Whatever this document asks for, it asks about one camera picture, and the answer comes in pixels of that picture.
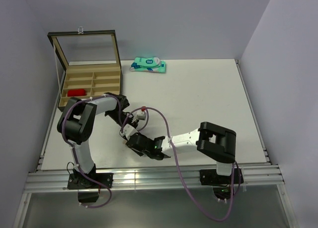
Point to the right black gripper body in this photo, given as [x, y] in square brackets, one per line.
[142, 152]

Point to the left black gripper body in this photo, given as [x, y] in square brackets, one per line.
[120, 118]

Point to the red sock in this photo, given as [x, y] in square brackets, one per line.
[76, 92]

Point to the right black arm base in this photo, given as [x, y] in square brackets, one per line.
[209, 177]

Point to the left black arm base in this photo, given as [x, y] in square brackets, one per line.
[88, 191]

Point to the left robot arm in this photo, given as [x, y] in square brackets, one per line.
[77, 121]

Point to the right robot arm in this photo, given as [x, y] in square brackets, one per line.
[215, 142]

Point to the teal patterned folded socks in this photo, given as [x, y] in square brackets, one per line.
[152, 65]

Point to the black compartment organizer box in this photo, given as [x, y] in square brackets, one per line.
[90, 60]

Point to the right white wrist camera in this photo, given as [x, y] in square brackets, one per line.
[127, 132]

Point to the aluminium front rail frame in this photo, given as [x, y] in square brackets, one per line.
[148, 193]

